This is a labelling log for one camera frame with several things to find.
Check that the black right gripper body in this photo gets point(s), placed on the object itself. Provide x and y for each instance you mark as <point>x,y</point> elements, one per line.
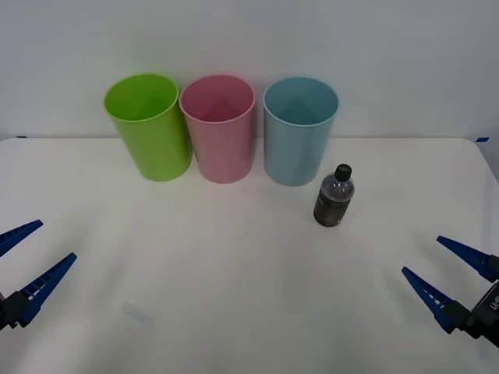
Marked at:
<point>487,315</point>

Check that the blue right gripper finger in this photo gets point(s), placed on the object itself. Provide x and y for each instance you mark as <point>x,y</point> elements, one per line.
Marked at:
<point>434,300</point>
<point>473,257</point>

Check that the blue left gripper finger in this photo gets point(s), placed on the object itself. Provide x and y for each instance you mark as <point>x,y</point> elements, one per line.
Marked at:
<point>17,237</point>
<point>37,290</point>

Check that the dark plastic bottle black cap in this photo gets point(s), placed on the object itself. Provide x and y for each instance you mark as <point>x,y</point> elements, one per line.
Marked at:
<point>333,202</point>

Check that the green plastic bin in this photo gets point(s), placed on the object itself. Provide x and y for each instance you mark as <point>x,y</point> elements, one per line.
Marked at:
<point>152,148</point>

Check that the pale blue plastic bin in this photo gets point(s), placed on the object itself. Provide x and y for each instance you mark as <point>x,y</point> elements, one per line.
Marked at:
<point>292,156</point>

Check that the pink plastic bin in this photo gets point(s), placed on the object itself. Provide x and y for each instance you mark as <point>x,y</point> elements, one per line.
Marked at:
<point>224,156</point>

